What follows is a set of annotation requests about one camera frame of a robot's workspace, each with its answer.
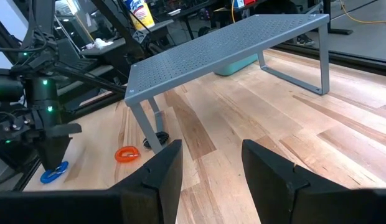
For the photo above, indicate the grey perforated metal shelf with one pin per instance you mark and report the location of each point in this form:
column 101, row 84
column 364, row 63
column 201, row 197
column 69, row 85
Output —
column 227, row 46

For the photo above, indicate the grey laptop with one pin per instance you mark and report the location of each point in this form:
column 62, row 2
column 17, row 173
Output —
column 82, row 64

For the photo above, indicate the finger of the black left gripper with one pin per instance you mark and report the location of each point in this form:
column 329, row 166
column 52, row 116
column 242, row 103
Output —
column 53, row 152

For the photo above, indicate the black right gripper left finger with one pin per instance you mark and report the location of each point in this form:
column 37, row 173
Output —
column 163, row 177

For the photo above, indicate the small blue box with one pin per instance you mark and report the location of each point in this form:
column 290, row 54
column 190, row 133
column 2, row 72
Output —
column 239, row 3

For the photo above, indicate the green plastic bin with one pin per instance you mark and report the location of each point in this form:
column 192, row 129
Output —
column 233, row 69

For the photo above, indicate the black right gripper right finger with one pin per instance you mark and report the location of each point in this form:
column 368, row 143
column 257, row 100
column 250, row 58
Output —
column 271, row 177

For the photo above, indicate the Lysol wipes canister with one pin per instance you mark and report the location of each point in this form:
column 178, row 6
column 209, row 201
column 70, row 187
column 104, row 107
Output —
column 141, row 14

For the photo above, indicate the white crumpled tissue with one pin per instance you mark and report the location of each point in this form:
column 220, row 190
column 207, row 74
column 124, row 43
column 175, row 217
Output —
column 101, row 43

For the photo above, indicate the small red box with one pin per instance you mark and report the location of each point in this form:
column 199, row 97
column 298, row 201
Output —
column 249, row 2

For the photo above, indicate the person's foot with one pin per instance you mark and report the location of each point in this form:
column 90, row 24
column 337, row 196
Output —
column 305, row 40

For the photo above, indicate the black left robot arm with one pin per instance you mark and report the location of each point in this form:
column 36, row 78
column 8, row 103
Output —
column 43, row 93

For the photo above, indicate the black desk leg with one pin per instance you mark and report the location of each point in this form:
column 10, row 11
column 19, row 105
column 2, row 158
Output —
column 327, row 15

